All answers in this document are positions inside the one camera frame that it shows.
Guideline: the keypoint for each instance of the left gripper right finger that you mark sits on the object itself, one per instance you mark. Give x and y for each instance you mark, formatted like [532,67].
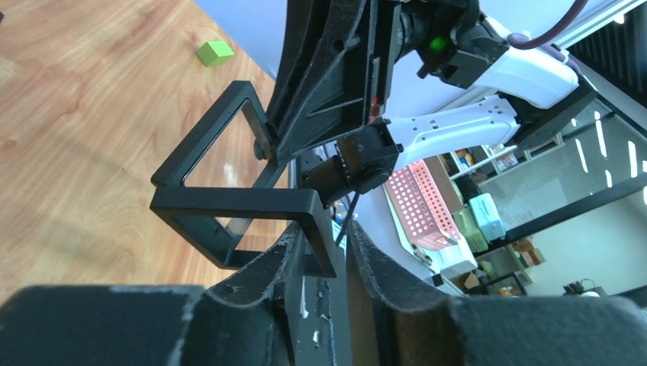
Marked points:
[397,318]

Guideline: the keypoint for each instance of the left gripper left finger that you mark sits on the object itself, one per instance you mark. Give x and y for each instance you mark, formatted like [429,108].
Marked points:
[240,321]

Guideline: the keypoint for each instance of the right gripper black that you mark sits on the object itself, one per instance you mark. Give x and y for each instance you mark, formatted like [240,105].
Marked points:
[336,69]

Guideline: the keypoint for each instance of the black square frame box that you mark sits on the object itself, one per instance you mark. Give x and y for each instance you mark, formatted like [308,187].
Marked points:
[206,216]

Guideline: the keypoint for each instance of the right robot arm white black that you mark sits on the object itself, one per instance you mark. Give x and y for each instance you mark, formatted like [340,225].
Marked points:
[536,87]

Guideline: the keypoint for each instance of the green block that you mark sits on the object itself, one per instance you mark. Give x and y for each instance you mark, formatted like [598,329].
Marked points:
[214,53]

